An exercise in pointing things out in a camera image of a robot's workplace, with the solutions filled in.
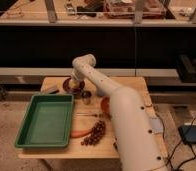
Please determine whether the orange carrot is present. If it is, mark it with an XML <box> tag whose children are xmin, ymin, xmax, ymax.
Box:
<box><xmin>70</xmin><ymin>128</ymin><xmax>92</xmax><ymax>138</ymax></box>

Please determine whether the bunch of brown grapes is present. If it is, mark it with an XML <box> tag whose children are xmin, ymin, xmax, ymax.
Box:
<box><xmin>81</xmin><ymin>120</ymin><xmax>106</xmax><ymax>146</ymax></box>

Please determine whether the small metal cup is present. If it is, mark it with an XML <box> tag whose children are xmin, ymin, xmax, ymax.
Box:
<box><xmin>81</xmin><ymin>90</ymin><xmax>92</xmax><ymax>105</ymax></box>

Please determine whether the dark red bowl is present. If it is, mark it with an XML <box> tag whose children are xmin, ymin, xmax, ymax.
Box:
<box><xmin>63</xmin><ymin>77</ymin><xmax>85</xmax><ymax>96</ymax></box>

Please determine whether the grey blue plate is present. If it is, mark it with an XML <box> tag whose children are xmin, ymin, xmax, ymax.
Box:
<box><xmin>150</xmin><ymin>117</ymin><xmax>163</xmax><ymax>134</ymax></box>

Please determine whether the wooden table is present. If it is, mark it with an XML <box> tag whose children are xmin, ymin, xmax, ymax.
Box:
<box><xmin>17</xmin><ymin>76</ymin><xmax>169</xmax><ymax>160</ymax></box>

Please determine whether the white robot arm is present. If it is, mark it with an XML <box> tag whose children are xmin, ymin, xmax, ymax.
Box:
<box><xmin>71</xmin><ymin>54</ymin><xmax>168</xmax><ymax>171</ymax></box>

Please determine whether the metal fork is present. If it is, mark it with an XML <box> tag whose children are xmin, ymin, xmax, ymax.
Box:
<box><xmin>76</xmin><ymin>113</ymin><xmax>104</xmax><ymax>118</ymax></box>

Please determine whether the orange bowl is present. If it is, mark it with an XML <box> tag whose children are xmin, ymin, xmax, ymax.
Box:
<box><xmin>101</xmin><ymin>97</ymin><xmax>110</xmax><ymax>117</ymax></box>

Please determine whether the black power adapter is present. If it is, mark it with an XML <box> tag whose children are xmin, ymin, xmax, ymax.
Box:
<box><xmin>178</xmin><ymin>125</ymin><xmax>196</xmax><ymax>144</ymax></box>

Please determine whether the green plastic tray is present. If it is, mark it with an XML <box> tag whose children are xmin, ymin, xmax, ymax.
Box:
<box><xmin>15</xmin><ymin>94</ymin><xmax>74</xmax><ymax>148</ymax></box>

